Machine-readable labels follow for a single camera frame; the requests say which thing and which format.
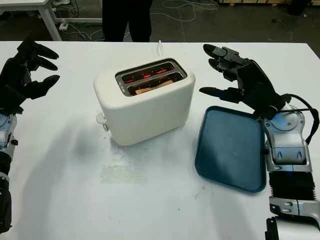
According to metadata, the cream white two-slot toaster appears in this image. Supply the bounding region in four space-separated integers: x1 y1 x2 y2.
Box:
93 57 196 147

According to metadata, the person in black trousers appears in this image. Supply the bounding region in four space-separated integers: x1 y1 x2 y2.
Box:
101 0 153 43

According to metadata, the dark blue plastic tray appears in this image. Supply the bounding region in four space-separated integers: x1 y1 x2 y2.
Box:
194 105 267 193

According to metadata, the white floor cable at strip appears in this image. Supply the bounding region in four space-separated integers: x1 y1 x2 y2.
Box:
62 23 105 41

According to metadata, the white metal-frame desk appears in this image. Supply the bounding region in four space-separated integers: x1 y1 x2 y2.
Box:
0 0 104 42

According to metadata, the brown toast slice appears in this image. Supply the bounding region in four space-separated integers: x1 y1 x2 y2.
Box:
134 79 175 96

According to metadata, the long looping white floor cable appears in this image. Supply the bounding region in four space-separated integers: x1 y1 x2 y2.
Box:
149 0 221 25

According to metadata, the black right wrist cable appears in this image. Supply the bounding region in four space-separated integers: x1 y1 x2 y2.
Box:
284 93 317 146

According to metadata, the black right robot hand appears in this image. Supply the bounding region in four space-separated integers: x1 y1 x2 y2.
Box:
198 43 276 108

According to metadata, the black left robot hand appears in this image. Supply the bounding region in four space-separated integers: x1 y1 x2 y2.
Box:
0 39 61 101

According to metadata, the dark bulky floor object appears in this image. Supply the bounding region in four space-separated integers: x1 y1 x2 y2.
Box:
287 0 311 16

